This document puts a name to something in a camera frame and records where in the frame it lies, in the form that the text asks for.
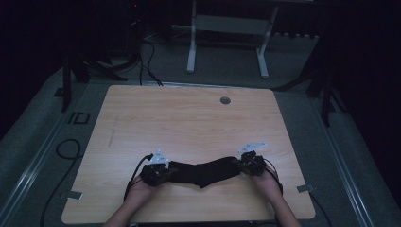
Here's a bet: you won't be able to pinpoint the metal floor rail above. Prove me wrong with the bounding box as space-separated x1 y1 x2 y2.
0 82 90 221
306 94 376 227

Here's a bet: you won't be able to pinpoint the dark equipment tower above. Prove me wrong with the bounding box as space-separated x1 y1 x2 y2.
125 0 147 65

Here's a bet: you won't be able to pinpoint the person's left hand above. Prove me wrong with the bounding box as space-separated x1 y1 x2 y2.
125 180 164 208

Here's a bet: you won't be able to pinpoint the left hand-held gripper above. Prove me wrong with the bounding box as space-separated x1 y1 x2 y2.
139 148 173 188

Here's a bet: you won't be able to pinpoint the right hand-held gripper cable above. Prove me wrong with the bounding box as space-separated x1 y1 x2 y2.
262 157 333 227

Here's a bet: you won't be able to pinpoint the white metal desk frame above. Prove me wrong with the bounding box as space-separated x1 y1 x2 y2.
185 0 280 79

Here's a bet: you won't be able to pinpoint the black tripod stand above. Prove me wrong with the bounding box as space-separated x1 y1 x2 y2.
273 62 348 128
61 53 129 114

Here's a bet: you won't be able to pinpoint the hand-held gripper cable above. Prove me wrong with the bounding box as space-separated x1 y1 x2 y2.
262 157 333 227
123 153 154 201

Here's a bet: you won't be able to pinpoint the black sock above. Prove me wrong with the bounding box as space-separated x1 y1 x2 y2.
167 160 221 189
188 156 244 189

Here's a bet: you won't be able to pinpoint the person's right hand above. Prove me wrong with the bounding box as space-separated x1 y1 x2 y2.
250 167 284 201

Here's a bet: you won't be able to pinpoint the grey tape piece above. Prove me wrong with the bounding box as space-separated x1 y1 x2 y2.
65 190 84 201
296 183 315 194

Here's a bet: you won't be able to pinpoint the black looped floor cable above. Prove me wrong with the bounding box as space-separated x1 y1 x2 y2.
39 138 84 227

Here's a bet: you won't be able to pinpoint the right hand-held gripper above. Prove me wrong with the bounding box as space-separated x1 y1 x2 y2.
237 142 268 177

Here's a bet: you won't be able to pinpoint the black background cables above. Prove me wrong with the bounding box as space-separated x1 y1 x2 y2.
137 37 165 87

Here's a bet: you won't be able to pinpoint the left hand-held gripper cable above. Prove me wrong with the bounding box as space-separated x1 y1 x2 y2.
123 153 154 201

